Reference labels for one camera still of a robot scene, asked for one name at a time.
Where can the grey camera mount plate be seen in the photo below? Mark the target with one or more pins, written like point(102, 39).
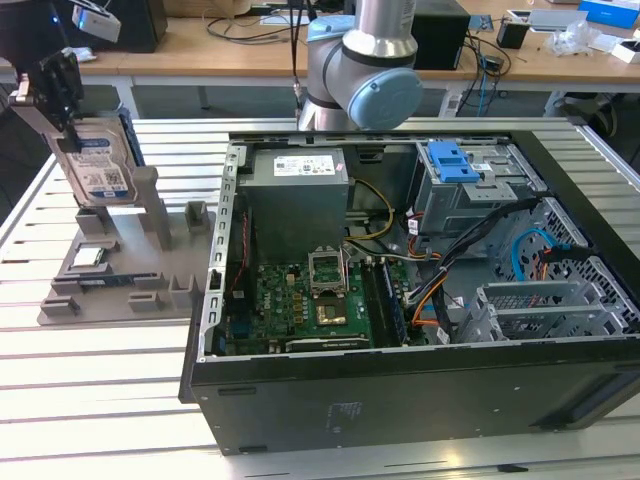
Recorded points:
point(35, 117)

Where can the green motherboard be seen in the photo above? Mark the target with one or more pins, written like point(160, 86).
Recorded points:
point(280, 305)

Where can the large black box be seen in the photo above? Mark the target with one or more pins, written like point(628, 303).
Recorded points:
point(142, 25)

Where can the black computer tower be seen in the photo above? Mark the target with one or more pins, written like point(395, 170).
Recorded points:
point(442, 40)

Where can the metal drive cage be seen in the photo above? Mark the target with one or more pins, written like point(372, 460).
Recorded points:
point(450, 205)

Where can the silver CPU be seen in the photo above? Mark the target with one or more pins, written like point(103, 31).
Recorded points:
point(87, 258)

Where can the CPU socket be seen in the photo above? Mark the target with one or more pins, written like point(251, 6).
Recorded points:
point(331, 312)

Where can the black graphics card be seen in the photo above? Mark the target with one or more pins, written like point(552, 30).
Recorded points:
point(325, 344)

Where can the black RAM slot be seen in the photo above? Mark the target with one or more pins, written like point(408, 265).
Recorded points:
point(374, 305)

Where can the grey power supply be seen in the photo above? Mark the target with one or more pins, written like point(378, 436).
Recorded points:
point(295, 215)

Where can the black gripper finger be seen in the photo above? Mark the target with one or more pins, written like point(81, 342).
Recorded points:
point(62, 85)

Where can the hard disk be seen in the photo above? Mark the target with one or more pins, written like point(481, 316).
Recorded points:
point(102, 170)

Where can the clear plastic bag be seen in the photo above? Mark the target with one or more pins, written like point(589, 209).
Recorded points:
point(572, 40)

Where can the installed RAM stick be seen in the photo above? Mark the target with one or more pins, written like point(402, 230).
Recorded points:
point(395, 305)

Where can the crumpled white paper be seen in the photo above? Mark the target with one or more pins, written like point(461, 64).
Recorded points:
point(86, 55)

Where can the blue drive latch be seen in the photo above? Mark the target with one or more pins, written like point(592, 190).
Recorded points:
point(452, 162)

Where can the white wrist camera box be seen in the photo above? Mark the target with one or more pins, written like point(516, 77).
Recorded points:
point(97, 22)

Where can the white power strip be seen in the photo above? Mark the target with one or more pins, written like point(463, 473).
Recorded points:
point(451, 105)

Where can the black office chair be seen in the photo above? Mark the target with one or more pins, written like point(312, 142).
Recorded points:
point(590, 112)

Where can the metal disk bay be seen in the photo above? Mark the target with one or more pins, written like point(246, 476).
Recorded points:
point(530, 310)

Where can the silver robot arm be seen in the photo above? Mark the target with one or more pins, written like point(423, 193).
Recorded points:
point(360, 65)

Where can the black PC case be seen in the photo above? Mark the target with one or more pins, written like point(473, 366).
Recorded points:
point(400, 400)

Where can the grey parts rack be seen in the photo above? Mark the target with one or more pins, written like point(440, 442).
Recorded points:
point(130, 265)

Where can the grey flat device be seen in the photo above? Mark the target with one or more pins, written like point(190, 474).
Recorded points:
point(550, 17)

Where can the blue box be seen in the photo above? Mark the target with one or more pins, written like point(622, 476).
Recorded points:
point(610, 11)

